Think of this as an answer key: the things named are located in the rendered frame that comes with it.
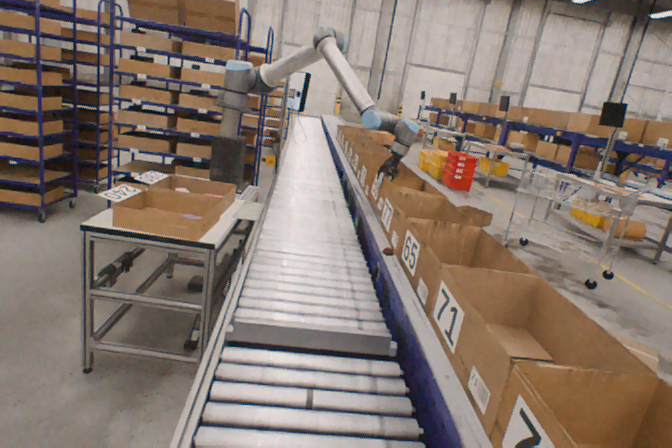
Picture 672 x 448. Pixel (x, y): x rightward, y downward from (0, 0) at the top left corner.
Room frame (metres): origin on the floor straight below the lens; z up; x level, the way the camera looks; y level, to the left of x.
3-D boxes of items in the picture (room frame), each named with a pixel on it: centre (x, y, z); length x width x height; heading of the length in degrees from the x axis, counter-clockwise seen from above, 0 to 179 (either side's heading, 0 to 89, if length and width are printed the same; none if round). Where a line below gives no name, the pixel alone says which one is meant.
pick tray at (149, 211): (1.70, 0.72, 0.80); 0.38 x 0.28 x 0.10; 89
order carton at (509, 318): (0.82, -0.49, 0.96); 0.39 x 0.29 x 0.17; 5
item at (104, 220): (2.04, 0.76, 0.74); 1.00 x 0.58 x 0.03; 2
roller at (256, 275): (1.39, 0.03, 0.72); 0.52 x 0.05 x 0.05; 96
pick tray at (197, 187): (2.03, 0.74, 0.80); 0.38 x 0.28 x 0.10; 91
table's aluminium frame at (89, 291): (2.04, 0.76, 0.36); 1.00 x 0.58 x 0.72; 2
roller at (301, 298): (1.26, 0.01, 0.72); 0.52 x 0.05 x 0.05; 96
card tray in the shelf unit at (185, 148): (3.36, 1.15, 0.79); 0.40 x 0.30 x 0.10; 97
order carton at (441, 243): (1.21, -0.45, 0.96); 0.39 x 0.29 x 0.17; 6
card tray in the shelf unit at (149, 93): (3.32, 1.62, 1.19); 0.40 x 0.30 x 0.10; 95
